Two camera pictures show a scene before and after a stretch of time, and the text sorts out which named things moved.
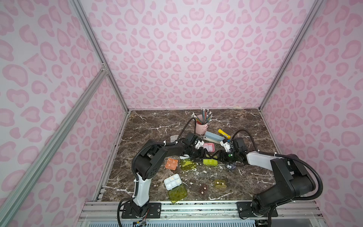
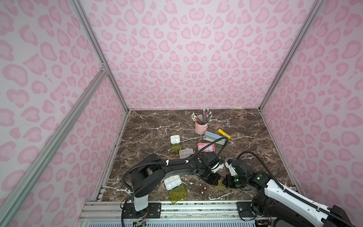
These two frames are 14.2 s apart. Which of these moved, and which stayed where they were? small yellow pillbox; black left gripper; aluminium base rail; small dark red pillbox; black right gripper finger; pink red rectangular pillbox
Moved: black left gripper; black right gripper finger
Stayed: small yellow pillbox; pink red rectangular pillbox; aluminium base rail; small dark red pillbox
